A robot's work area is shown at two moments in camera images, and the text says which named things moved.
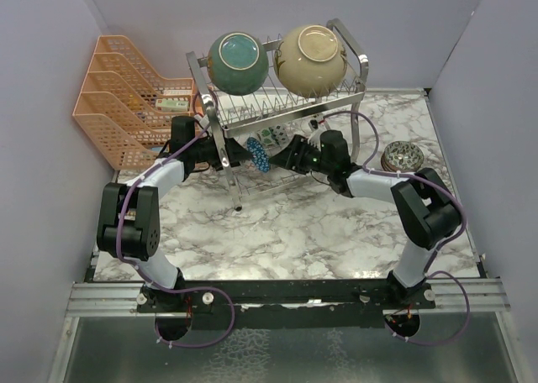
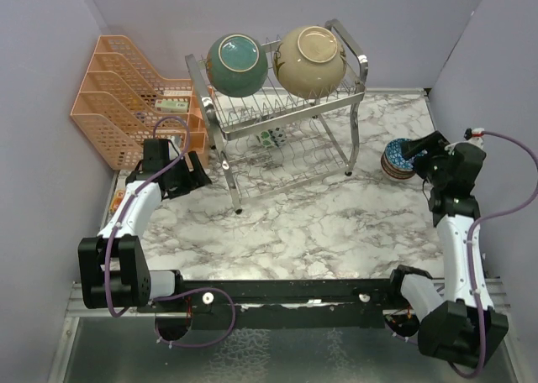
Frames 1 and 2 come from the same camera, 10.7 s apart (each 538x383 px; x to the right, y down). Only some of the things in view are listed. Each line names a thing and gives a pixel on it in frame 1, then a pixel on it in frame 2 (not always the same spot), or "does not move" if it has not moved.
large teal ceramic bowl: x=238 y=64 does not move
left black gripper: x=236 y=153 -> x=194 y=179
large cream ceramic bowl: x=311 y=60 does not move
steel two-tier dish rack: x=272 y=137 does not move
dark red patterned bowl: x=259 y=154 -> x=395 y=155
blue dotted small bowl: x=280 y=134 does not move
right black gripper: x=291 y=156 -> x=432 y=144
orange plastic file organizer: x=125 y=107 does not move
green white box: x=171 y=105 does not move
